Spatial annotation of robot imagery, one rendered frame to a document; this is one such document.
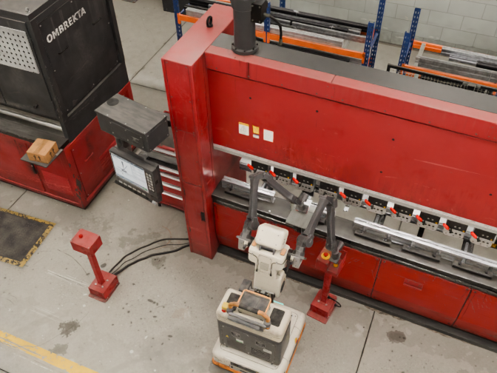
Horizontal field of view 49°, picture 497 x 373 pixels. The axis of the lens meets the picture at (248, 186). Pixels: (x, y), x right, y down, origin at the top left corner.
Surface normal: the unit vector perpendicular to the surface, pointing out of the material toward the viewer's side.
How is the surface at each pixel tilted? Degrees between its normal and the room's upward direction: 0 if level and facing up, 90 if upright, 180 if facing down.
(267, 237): 47
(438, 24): 90
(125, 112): 0
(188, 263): 0
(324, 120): 90
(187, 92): 90
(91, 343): 0
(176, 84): 90
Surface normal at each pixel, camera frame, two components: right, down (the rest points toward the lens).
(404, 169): -0.41, 0.67
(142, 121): -0.01, -0.68
